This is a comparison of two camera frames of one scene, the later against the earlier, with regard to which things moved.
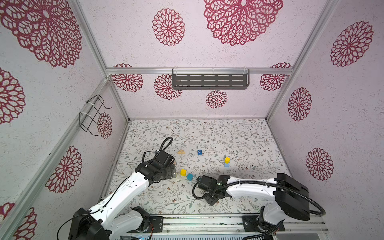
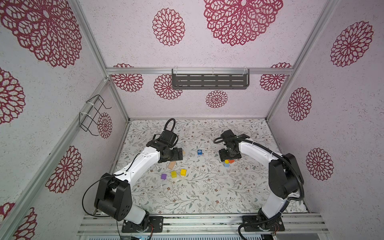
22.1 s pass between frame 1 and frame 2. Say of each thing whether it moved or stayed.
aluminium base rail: stayed
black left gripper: moved
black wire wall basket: stayed
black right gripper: moved
